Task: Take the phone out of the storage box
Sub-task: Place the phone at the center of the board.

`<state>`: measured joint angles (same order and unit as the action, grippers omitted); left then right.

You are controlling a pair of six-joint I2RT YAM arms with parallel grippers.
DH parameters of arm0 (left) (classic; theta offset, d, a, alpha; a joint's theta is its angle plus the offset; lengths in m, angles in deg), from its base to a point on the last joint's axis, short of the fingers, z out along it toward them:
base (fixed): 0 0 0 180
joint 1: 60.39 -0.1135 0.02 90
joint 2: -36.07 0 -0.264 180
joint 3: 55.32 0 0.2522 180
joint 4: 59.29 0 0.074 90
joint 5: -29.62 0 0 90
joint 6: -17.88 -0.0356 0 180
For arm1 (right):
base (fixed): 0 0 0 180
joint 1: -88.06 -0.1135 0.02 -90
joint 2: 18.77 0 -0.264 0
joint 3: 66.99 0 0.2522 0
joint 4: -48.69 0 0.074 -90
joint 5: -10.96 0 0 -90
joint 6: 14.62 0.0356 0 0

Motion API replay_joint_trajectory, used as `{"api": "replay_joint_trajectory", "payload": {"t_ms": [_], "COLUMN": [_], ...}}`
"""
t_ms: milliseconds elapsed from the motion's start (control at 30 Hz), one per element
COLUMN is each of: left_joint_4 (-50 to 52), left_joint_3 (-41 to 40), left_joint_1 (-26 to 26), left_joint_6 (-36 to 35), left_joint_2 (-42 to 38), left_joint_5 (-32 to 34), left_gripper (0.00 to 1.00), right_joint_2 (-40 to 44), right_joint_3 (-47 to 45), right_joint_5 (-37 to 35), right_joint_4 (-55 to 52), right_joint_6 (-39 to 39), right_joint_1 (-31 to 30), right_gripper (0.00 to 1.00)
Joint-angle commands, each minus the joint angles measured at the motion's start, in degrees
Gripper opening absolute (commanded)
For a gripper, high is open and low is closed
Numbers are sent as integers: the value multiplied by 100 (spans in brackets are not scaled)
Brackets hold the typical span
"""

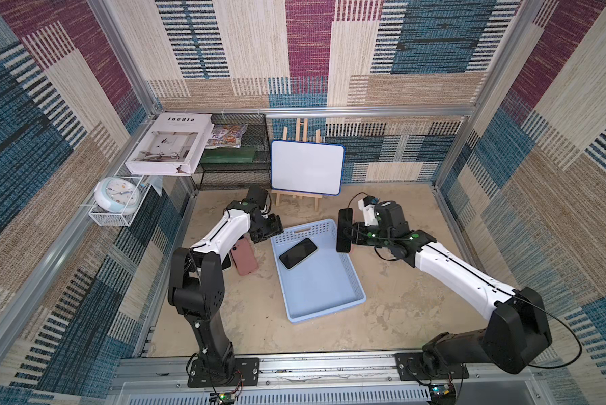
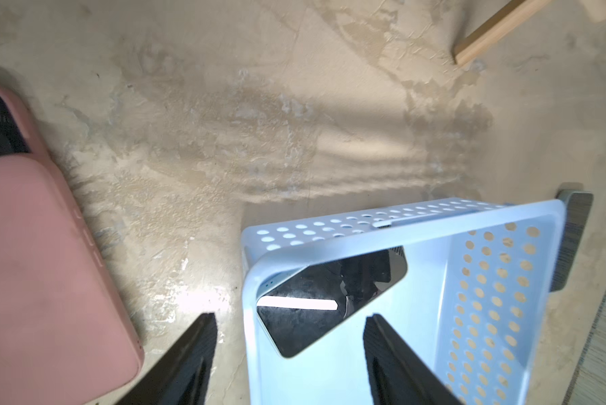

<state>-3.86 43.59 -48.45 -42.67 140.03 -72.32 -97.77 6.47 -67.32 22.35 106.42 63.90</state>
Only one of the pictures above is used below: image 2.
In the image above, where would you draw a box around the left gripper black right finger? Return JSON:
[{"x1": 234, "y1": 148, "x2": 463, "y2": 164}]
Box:
[{"x1": 363, "y1": 314, "x2": 460, "y2": 405}]

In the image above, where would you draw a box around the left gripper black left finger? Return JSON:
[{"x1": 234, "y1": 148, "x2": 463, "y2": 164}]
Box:
[{"x1": 118, "y1": 313, "x2": 218, "y2": 405}]

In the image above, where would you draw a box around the blue plastic storage basket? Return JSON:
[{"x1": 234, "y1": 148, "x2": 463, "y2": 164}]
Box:
[{"x1": 242, "y1": 198, "x2": 566, "y2": 404}]

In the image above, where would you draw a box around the black phone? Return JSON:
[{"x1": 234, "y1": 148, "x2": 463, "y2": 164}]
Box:
[{"x1": 257, "y1": 246, "x2": 408, "y2": 358}]

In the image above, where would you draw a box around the pink phone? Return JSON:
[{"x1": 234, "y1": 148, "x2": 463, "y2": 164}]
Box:
[{"x1": 0, "y1": 87, "x2": 144, "y2": 404}]

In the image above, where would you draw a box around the dark reddish phone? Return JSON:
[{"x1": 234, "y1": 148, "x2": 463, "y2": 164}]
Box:
[{"x1": 550, "y1": 189, "x2": 594, "y2": 293}]

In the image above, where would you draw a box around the wooden easel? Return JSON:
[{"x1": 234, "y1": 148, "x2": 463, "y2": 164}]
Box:
[{"x1": 452, "y1": 0, "x2": 606, "y2": 67}]

